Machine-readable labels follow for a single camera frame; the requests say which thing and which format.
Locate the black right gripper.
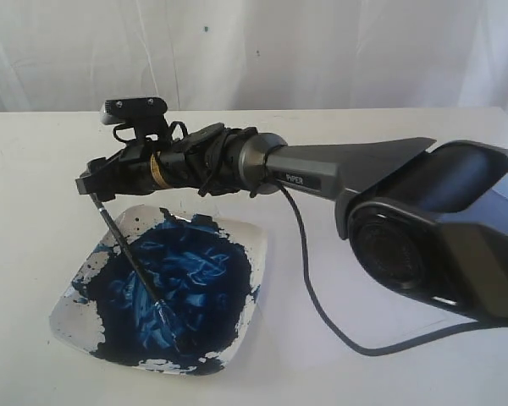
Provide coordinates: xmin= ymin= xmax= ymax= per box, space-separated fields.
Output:
xmin=75 ymin=143 xmax=187 ymax=202

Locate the black paintbrush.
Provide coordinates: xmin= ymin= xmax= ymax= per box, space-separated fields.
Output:
xmin=89 ymin=194 xmax=179 ymax=350

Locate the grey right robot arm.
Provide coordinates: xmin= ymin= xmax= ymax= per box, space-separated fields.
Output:
xmin=76 ymin=123 xmax=508 ymax=321

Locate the white backdrop curtain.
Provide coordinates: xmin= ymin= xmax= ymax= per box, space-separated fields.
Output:
xmin=0 ymin=1 xmax=508 ymax=112

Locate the white square plate blue paint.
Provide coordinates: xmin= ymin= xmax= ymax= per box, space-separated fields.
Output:
xmin=49 ymin=205 xmax=268 ymax=376

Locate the white paper sheet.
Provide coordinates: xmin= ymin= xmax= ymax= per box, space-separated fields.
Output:
xmin=218 ymin=193 xmax=459 ymax=370

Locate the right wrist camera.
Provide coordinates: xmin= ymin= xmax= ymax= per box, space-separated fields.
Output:
xmin=100 ymin=96 xmax=168 ymax=140

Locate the black right camera cable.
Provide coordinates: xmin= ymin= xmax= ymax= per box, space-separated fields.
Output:
xmin=274 ymin=181 xmax=508 ymax=357

